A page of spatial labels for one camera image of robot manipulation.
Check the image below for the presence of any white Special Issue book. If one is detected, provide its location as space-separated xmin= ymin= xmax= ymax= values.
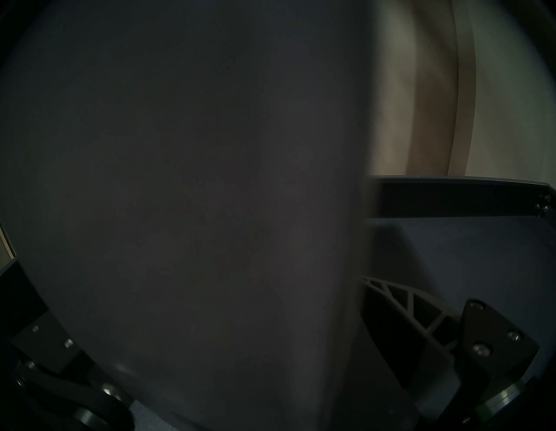
xmin=0 ymin=0 xmax=378 ymax=431

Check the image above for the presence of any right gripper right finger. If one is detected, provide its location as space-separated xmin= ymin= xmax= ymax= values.
xmin=358 ymin=276 xmax=541 ymax=431

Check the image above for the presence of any black three-tier utility cart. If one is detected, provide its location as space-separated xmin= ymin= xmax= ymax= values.
xmin=0 ymin=175 xmax=556 ymax=431

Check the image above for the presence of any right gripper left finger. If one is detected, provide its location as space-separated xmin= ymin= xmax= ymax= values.
xmin=11 ymin=313 xmax=135 ymax=431

